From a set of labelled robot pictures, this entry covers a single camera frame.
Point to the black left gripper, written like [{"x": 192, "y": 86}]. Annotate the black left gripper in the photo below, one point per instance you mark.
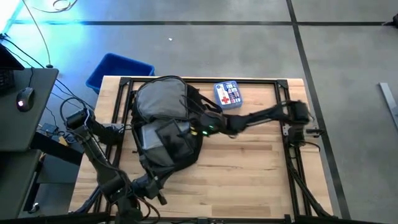
[{"x": 147, "y": 186}]

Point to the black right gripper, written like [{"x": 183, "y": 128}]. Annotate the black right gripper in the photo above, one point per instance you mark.
[{"x": 214, "y": 121}]

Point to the blue first aid kit box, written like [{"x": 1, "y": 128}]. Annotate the blue first aid kit box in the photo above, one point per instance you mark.
[{"x": 228, "y": 95}]

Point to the black and grey backpack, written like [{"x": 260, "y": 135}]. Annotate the black and grey backpack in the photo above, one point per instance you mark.
[{"x": 161, "y": 96}]

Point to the clear blue-trimmed zip pouch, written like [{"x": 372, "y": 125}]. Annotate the clear blue-trimmed zip pouch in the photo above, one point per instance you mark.
[{"x": 148, "y": 138}]

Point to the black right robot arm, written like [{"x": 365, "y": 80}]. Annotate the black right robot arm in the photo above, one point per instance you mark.
[{"x": 258, "y": 116}]

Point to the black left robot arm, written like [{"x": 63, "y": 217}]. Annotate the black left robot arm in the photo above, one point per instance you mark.
[{"x": 93, "y": 149}]

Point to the blue plastic bin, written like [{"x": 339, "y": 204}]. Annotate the blue plastic bin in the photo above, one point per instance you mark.
[{"x": 118, "y": 67}]

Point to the black desk foot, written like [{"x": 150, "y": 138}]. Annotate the black desk foot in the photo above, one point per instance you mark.
[{"x": 56, "y": 149}]

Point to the black caster wheel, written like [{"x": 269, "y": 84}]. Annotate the black caster wheel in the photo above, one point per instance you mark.
[{"x": 35, "y": 208}]

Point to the black power adapter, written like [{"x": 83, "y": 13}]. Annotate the black power adapter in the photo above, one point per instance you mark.
[{"x": 49, "y": 128}]

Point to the dark grey desk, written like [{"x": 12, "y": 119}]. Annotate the dark grey desk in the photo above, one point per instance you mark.
[
  {"x": 15, "y": 183},
  {"x": 18, "y": 130}
]

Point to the black computer mouse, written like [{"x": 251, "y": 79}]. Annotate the black computer mouse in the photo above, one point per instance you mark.
[{"x": 25, "y": 98}]

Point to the grey metal bar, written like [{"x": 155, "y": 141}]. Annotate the grey metal bar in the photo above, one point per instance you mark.
[{"x": 388, "y": 99}]

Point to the black laptop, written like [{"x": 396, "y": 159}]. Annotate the black laptop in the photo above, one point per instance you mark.
[{"x": 9, "y": 62}]

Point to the black floor object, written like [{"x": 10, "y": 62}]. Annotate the black floor object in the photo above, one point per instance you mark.
[{"x": 395, "y": 20}]

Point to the black aluminium rig frame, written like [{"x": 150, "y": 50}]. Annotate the black aluminium rig frame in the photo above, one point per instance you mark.
[{"x": 264, "y": 81}]

